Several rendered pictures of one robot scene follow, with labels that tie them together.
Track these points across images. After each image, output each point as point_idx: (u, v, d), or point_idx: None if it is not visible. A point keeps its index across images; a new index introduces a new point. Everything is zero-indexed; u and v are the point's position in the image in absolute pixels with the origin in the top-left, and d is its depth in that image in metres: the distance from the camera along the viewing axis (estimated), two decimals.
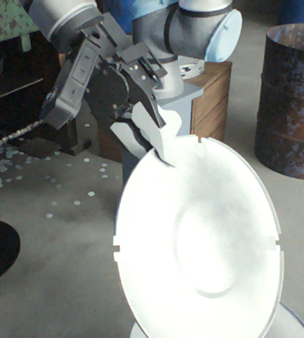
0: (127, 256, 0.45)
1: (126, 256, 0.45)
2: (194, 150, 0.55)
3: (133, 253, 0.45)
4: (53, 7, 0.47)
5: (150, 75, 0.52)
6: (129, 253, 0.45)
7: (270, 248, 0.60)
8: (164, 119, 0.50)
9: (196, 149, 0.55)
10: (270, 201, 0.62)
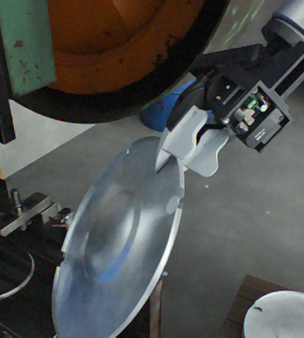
0: (124, 159, 0.62)
1: (124, 158, 0.62)
2: (172, 195, 0.46)
3: (124, 164, 0.61)
4: None
5: (228, 109, 0.43)
6: (124, 160, 0.61)
7: (87, 331, 0.48)
8: (182, 136, 0.47)
9: (172, 198, 0.46)
10: (115, 333, 0.43)
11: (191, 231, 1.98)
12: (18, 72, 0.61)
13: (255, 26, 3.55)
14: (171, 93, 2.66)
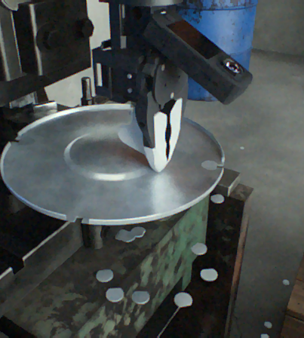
0: (130, 112, 0.65)
1: (130, 112, 0.66)
2: (208, 159, 0.54)
3: (130, 115, 0.65)
4: None
5: None
6: (132, 113, 0.65)
7: (77, 207, 0.45)
8: None
9: (209, 161, 0.54)
10: (136, 220, 0.43)
11: None
12: None
13: None
14: None
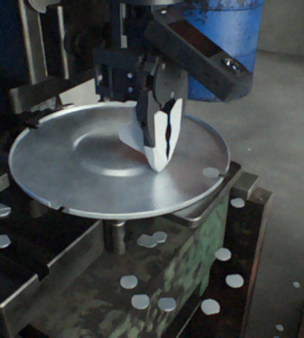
0: None
1: None
2: (212, 167, 0.53)
3: None
4: None
5: None
6: None
7: (64, 197, 0.47)
8: None
9: (212, 169, 0.52)
10: (113, 216, 0.43)
11: None
12: None
13: None
14: None
